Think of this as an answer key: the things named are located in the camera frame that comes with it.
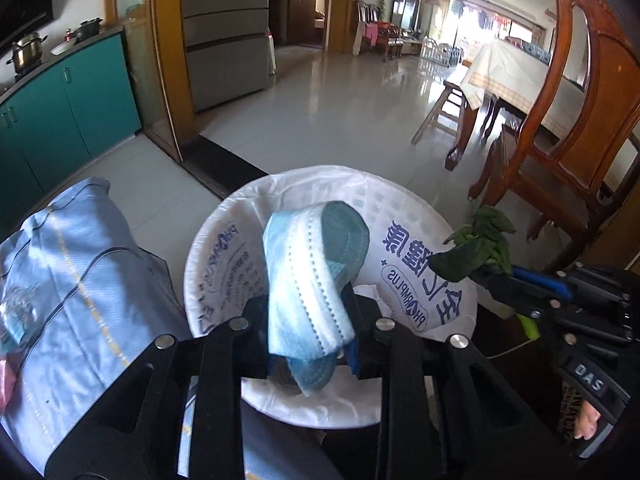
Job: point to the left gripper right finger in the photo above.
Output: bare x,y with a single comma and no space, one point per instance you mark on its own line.
446,413

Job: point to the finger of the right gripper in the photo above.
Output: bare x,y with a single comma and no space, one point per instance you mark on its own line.
526,299
558,287

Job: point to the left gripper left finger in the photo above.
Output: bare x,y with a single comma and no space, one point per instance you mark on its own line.
134,429

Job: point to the green vegetable scrap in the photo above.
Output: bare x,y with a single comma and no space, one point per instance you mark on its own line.
479,250

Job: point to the light blue face mask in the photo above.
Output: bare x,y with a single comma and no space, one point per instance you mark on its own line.
312,254

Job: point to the pink plastic wrapper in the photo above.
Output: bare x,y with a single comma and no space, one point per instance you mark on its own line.
7,383

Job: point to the teal kitchen cabinets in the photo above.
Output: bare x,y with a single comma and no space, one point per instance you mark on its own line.
59,117

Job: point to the person's right hand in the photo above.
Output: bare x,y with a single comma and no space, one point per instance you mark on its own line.
586,423

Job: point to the wooden dining chair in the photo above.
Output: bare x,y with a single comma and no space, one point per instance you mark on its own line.
559,170

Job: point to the blue checked tablecloth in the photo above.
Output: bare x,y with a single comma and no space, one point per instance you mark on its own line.
101,301

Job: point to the clear blue packet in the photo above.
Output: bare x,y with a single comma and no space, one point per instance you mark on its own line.
19,318

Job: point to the wooden stool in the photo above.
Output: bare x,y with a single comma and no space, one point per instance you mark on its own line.
445,114

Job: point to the dining table with cloth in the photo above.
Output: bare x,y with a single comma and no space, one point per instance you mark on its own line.
516,77

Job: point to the white bowl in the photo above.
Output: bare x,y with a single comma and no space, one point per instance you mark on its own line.
62,48

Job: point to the steel cooking pot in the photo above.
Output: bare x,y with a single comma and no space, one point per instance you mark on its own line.
26,52

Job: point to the black small pot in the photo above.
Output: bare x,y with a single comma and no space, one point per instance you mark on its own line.
86,30

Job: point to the grey refrigerator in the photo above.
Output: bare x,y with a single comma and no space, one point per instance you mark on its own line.
227,49

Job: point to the wooden sliding door frame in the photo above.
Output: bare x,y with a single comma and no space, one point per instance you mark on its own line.
157,69

